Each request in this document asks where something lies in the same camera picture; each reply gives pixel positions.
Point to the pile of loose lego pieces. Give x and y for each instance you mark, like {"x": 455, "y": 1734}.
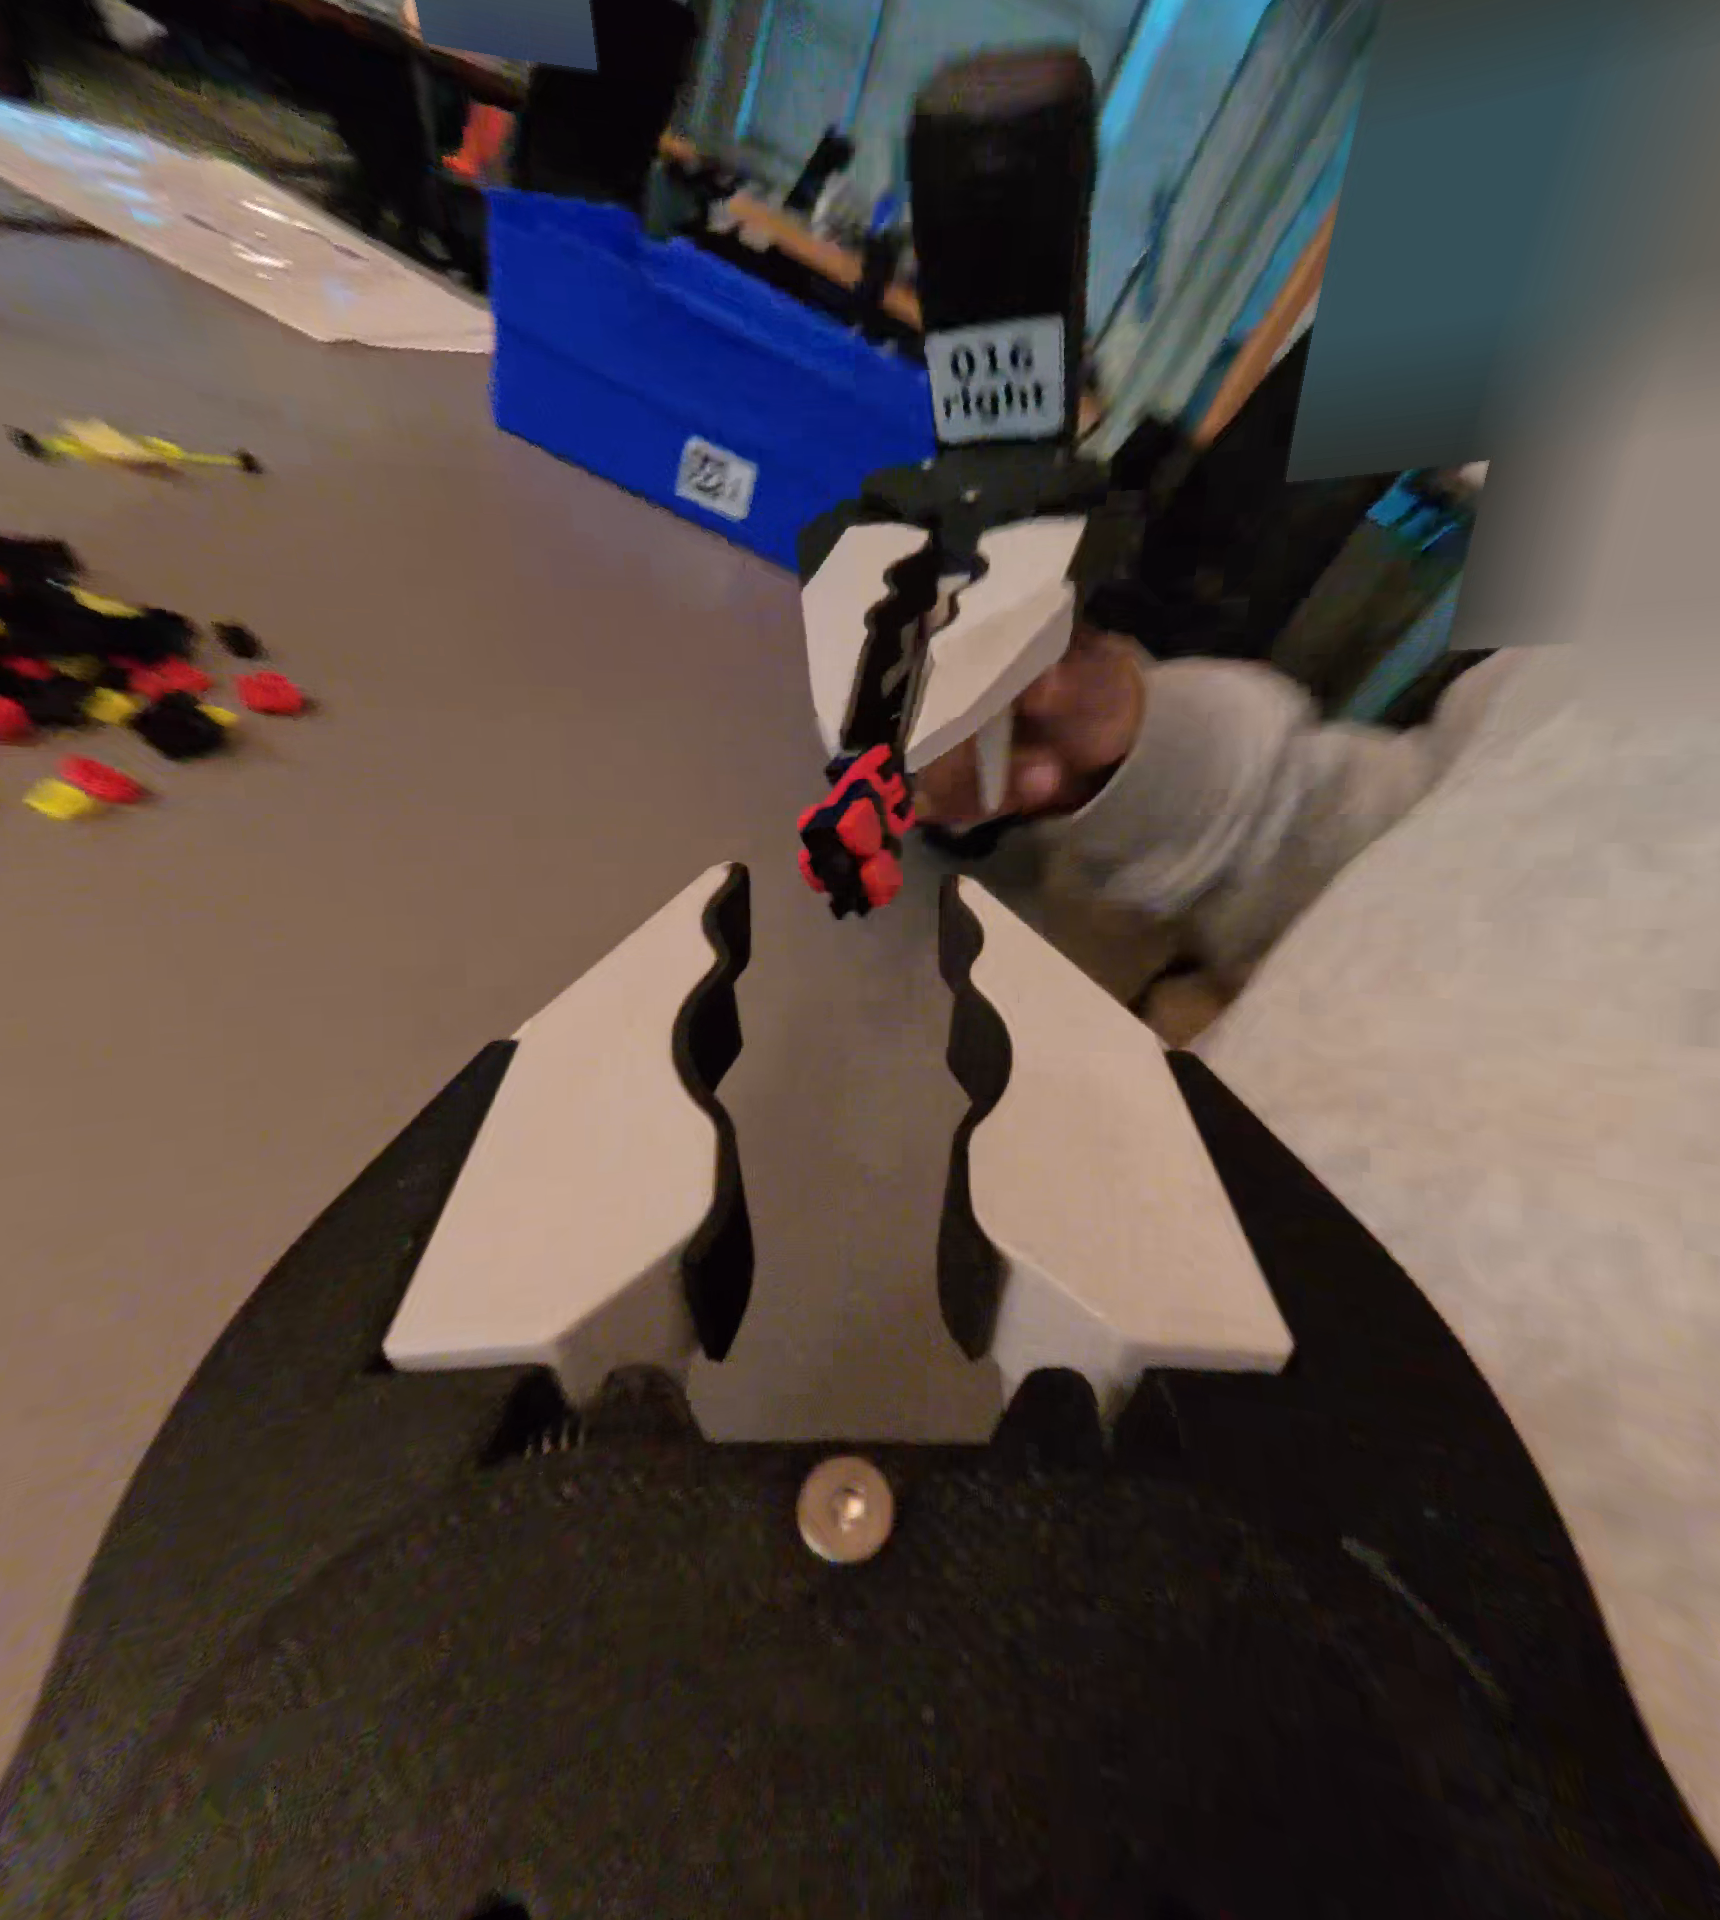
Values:
{"x": 7, "y": 659}

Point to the yellow and black lego strip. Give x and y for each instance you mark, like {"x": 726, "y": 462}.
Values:
{"x": 126, "y": 445}

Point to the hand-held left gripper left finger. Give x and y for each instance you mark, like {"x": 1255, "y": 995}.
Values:
{"x": 575, "y": 1185}

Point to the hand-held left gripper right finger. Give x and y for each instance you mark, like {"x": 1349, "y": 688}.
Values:
{"x": 1116, "y": 1201}

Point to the person's right hand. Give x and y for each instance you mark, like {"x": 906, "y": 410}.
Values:
{"x": 1083, "y": 721}

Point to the white flat board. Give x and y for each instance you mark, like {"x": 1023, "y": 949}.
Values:
{"x": 198, "y": 211}

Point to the person's right forearm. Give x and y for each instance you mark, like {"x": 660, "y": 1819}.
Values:
{"x": 1248, "y": 779}

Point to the blue plastic bin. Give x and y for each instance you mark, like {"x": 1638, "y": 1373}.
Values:
{"x": 621, "y": 343}

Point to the red and black lego assembly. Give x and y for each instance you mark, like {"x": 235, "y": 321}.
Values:
{"x": 860, "y": 833}

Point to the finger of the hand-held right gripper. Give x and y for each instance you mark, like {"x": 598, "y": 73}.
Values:
{"x": 1008, "y": 614}
{"x": 838, "y": 614}

